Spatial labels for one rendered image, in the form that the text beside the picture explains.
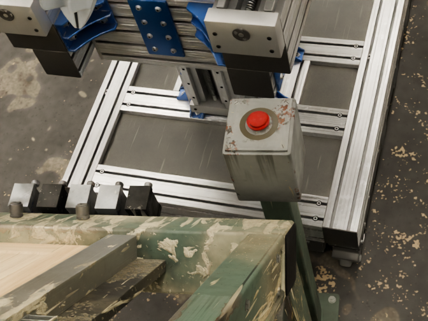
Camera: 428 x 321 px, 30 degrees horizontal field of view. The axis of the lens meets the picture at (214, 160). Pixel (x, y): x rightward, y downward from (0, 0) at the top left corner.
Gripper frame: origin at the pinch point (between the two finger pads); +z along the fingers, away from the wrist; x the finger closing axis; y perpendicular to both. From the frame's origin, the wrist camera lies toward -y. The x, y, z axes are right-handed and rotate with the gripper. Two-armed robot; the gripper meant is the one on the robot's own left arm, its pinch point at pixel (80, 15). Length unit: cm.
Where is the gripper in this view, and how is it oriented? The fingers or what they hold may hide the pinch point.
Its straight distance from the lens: 101.3
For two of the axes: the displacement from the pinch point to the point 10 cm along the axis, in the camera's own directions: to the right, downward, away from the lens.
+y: -3.5, 5.3, -7.7
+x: 9.4, 1.6, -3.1
